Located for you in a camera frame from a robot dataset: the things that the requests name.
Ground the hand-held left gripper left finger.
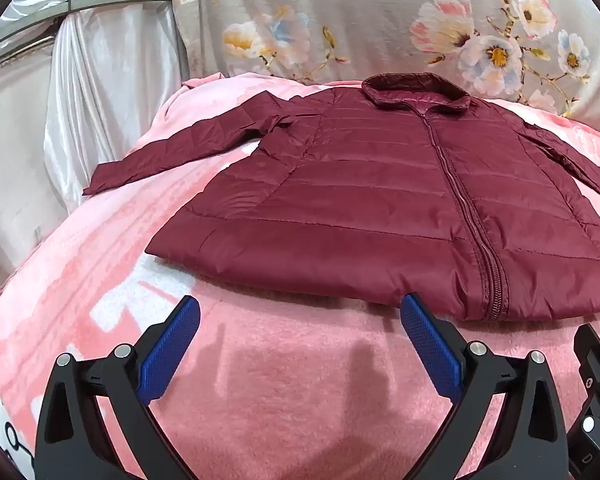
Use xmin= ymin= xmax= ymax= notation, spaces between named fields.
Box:
xmin=34 ymin=295 xmax=202 ymax=480

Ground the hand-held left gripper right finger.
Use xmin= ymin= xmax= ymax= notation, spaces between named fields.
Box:
xmin=401 ymin=292 xmax=570 ymax=480

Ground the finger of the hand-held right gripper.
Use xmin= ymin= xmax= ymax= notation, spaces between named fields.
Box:
xmin=566 ymin=324 xmax=600 ymax=480

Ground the maroon puffer jacket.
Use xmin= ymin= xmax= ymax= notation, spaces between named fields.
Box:
xmin=82 ymin=72 xmax=600 ymax=322

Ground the pink fleece blanket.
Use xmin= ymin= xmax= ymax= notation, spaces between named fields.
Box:
xmin=0 ymin=72 xmax=600 ymax=480

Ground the white satin curtain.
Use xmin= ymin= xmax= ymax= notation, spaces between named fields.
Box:
xmin=0 ymin=0 xmax=191 ymax=311

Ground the grey floral blanket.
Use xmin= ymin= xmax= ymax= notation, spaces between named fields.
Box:
xmin=172 ymin=0 xmax=600 ymax=143

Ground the grey metal rail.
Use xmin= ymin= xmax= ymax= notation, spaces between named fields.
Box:
xmin=0 ymin=0 xmax=173 ymax=61
xmin=0 ymin=35 xmax=57 ymax=79

